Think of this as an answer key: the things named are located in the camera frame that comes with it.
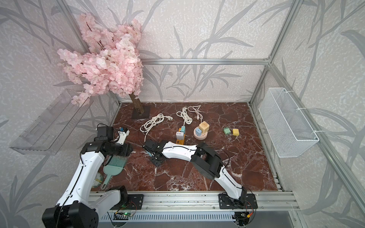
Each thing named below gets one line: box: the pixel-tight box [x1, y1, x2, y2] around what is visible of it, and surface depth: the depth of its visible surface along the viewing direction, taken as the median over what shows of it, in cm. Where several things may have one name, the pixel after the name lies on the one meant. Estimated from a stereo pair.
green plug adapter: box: [223, 127, 231, 135], surface depth 104 cm
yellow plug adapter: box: [232, 128, 240, 136], surface depth 104 cm
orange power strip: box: [175, 125, 186, 145], surface depth 97 cm
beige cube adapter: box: [198, 120, 210, 134], surface depth 98 cm
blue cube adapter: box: [195, 127, 202, 137], surface depth 98 cm
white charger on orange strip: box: [175, 131, 184, 141], surface depth 96 cm
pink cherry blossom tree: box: [56, 12, 145, 115], surface depth 73 cm
